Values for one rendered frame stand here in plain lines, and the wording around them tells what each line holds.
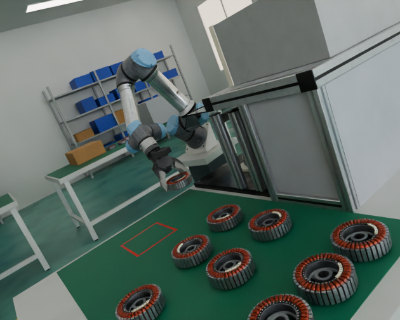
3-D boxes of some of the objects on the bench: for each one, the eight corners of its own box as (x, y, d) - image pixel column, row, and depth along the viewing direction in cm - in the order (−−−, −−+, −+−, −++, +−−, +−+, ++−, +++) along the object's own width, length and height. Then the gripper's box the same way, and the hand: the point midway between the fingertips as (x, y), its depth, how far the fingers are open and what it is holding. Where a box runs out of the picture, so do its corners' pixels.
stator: (116, 314, 80) (110, 302, 79) (157, 287, 84) (151, 275, 83) (127, 340, 70) (120, 326, 69) (173, 308, 74) (166, 295, 73)
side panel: (271, 201, 106) (237, 106, 98) (277, 196, 107) (244, 102, 100) (353, 213, 82) (317, 89, 75) (360, 207, 84) (324, 85, 76)
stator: (216, 240, 95) (212, 229, 94) (209, 265, 85) (203, 253, 84) (181, 248, 99) (176, 237, 98) (170, 272, 89) (164, 261, 88)
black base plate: (195, 187, 147) (193, 183, 147) (286, 129, 178) (284, 126, 178) (273, 197, 108) (270, 191, 107) (372, 121, 139) (371, 116, 139)
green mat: (56, 272, 118) (56, 272, 118) (189, 189, 148) (189, 188, 148) (207, 501, 39) (206, 500, 39) (425, 223, 69) (425, 223, 69)
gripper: (166, 146, 156) (192, 180, 151) (133, 164, 147) (159, 200, 142) (169, 136, 149) (197, 171, 144) (134, 155, 140) (163, 192, 135)
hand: (180, 182), depth 140 cm, fingers closed on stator, 13 cm apart
